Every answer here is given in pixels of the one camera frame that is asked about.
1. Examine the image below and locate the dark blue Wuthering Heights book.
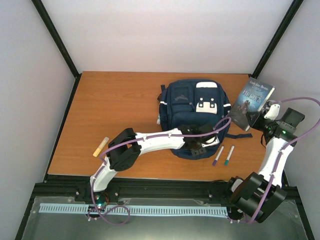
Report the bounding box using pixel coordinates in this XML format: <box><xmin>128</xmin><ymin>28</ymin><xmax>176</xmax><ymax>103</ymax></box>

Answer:
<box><xmin>227</xmin><ymin>77</ymin><xmax>275</xmax><ymax>132</ymax></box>

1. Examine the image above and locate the navy blue student backpack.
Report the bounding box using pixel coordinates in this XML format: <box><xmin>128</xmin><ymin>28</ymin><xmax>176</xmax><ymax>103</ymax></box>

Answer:
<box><xmin>157</xmin><ymin>79</ymin><xmax>252</xmax><ymax>156</ymax></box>

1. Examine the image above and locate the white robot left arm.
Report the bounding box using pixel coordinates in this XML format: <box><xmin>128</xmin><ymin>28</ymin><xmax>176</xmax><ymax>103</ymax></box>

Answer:
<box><xmin>86</xmin><ymin>124</ymin><xmax>222</xmax><ymax>202</ymax></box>

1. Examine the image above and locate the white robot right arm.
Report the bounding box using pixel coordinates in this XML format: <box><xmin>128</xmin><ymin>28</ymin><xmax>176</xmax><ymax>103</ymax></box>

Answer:
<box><xmin>226</xmin><ymin>104</ymin><xmax>305</xmax><ymax>223</ymax></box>

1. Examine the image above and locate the purple capped white marker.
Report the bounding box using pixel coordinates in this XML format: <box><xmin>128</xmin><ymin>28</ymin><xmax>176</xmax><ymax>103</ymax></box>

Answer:
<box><xmin>212</xmin><ymin>145</ymin><xmax>224</xmax><ymax>166</ymax></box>

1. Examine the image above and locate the green capped white marker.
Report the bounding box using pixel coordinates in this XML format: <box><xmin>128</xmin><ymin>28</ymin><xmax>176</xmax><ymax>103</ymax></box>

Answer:
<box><xmin>224</xmin><ymin>145</ymin><xmax>235</xmax><ymax>166</ymax></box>

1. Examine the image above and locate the white green glue stick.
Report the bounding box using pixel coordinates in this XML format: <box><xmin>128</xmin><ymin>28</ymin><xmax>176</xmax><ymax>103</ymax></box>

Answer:
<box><xmin>156</xmin><ymin>115</ymin><xmax>161</xmax><ymax>125</ymax></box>

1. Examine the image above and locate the yellow highlighter pen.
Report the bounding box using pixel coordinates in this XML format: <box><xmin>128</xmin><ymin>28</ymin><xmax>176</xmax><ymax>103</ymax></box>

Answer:
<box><xmin>92</xmin><ymin>136</ymin><xmax>109</xmax><ymax>158</ymax></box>

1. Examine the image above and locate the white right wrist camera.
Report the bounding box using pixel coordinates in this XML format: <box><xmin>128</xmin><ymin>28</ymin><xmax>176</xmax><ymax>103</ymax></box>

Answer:
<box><xmin>264</xmin><ymin>100</ymin><xmax>281</xmax><ymax>121</ymax></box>

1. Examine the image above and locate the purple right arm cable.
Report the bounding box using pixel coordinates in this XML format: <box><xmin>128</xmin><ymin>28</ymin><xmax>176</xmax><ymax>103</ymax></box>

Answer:
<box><xmin>231</xmin><ymin>96</ymin><xmax>320</xmax><ymax>224</ymax></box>

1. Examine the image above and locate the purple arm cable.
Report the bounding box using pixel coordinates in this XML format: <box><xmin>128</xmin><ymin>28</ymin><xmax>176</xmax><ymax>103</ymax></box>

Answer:
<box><xmin>91</xmin><ymin>116</ymin><xmax>232</xmax><ymax>225</ymax></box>
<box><xmin>231</xmin><ymin>96</ymin><xmax>320</xmax><ymax>224</ymax></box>

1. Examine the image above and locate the light blue slotted cable duct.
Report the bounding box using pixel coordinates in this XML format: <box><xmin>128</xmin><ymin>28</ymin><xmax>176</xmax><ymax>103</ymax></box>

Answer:
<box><xmin>38</xmin><ymin>203</ymin><xmax>228</xmax><ymax>218</ymax></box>

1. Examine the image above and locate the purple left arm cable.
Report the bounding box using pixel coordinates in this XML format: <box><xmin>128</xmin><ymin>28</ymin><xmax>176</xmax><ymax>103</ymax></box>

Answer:
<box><xmin>91</xmin><ymin>116</ymin><xmax>232</xmax><ymax>225</ymax></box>

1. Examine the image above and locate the black frame post right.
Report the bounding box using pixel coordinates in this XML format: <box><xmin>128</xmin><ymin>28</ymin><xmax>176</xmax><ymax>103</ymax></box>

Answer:
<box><xmin>250</xmin><ymin>0</ymin><xmax>304</xmax><ymax>79</ymax></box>

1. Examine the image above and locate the black frame post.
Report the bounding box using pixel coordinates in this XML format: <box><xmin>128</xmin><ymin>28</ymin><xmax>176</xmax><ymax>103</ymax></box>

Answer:
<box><xmin>31</xmin><ymin>0</ymin><xmax>82</xmax><ymax>78</ymax></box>
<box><xmin>250</xmin><ymin>0</ymin><xmax>304</xmax><ymax>79</ymax></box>

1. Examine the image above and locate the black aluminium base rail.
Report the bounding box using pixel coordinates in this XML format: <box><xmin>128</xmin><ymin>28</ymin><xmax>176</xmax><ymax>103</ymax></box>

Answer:
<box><xmin>32</xmin><ymin>174</ymin><xmax>300</xmax><ymax>203</ymax></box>

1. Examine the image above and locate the black frame post left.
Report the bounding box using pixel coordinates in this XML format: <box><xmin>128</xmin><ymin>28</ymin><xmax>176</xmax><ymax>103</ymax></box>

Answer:
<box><xmin>31</xmin><ymin>0</ymin><xmax>82</xmax><ymax>78</ymax></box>

